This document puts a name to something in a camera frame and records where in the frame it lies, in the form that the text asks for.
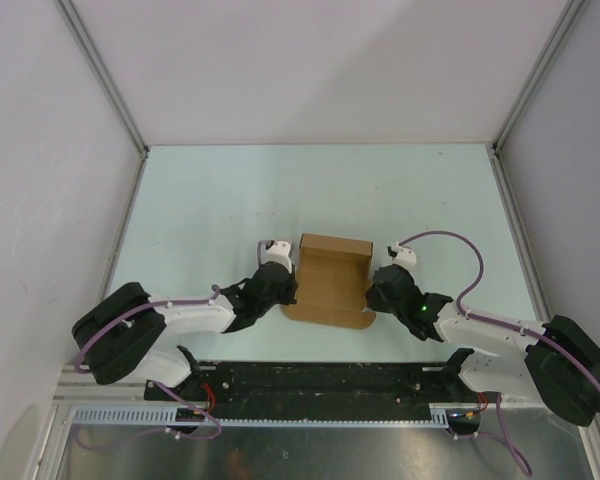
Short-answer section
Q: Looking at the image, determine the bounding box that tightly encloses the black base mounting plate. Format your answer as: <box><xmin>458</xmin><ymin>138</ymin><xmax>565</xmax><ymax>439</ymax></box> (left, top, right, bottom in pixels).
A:
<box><xmin>171</xmin><ymin>361</ymin><xmax>479</xmax><ymax>405</ymax></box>

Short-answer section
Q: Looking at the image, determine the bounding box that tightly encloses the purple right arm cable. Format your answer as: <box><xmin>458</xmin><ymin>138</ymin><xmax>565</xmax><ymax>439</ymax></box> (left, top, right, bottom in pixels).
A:
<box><xmin>398</xmin><ymin>230</ymin><xmax>600</xmax><ymax>414</ymax></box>

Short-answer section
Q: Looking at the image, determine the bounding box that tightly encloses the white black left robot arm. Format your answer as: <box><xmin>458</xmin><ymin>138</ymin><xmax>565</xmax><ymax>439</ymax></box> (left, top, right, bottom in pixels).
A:
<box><xmin>71</xmin><ymin>260</ymin><xmax>298</xmax><ymax>400</ymax></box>

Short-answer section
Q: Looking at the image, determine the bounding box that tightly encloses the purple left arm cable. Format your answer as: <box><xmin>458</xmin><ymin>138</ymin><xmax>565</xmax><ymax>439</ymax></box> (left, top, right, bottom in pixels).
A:
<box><xmin>72</xmin><ymin>239</ymin><xmax>276</xmax><ymax>374</ymax></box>

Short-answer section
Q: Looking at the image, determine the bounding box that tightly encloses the left aluminium frame post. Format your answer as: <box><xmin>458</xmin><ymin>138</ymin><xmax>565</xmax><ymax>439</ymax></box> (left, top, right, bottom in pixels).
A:
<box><xmin>54</xmin><ymin>0</ymin><xmax>148</xmax><ymax>156</ymax></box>

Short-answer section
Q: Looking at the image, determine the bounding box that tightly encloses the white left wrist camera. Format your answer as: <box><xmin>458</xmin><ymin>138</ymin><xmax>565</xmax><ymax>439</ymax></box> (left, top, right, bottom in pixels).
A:
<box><xmin>262</xmin><ymin>240</ymin><xmax>294</xmax><ymax>274</ymax></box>

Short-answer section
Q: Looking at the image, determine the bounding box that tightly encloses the right aluminium frame post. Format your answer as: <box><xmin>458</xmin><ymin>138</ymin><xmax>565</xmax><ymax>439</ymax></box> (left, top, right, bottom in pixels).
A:
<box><xmin>492</xmin><ymin>0</ymin><xmax>590</xmax><ymax>153</ymax></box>

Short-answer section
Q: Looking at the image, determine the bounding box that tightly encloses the aluminium frame post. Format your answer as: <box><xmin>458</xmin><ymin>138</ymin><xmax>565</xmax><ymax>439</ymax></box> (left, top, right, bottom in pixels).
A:
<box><xmin>492</xmin><ymin>0</ymin><xmax>590</xmax><ymax>153</ymax></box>
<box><xmin>54</xmin><ymin>0</ymin><xmax>148</xmax><ymax>156</ymax></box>

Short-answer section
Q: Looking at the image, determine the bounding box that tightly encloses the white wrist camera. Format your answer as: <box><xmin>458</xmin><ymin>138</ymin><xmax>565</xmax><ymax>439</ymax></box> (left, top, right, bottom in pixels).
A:
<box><xmin>262</xmin><ymin>240</ymin><xmax>294</xmax><ymax>274</ymax></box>
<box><xmin>387</xmin><ymin>242</ymin><xmax>417</xmax><ymax>273</ymax></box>

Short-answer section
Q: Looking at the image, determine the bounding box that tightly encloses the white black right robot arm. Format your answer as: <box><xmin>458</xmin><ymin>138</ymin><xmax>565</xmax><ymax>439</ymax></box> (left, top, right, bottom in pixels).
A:
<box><xmin>365</xmin><ymin>264</ymin><xmax>600</xmax><ymax>427</ymax></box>

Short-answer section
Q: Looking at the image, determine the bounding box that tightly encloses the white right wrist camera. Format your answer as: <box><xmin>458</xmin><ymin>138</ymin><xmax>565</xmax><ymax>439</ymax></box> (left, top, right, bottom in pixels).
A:
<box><xmin>387</xmin><ymin>242</ymin><xmax>417</xmax><ymax>273</ymax></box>

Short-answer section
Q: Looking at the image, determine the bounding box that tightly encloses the brown cardboard box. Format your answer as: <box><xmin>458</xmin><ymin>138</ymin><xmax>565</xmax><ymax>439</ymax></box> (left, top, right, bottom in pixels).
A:
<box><xmin>281</xmin><ymin>233</ymin><xmax>376</xmax><ymax>330</ymax></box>

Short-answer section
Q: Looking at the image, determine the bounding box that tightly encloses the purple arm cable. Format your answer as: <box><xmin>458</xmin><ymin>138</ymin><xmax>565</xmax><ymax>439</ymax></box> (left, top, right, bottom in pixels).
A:
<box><xmin>398</xmin><ymin>230</ymin><xmax>600</xmax><ymax>414</ymax></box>
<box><xmin>72</xmin><ymin>239</ymin><xmax>276</xmax><ymax>374</ymax></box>

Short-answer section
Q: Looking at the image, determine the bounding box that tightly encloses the grey slotted cable duct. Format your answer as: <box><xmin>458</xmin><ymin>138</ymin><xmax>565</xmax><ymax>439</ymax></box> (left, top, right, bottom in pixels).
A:
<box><xmin>71</xmin><ymin>404</ymin><xmax>449</xmax><ymax>429</ymax></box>

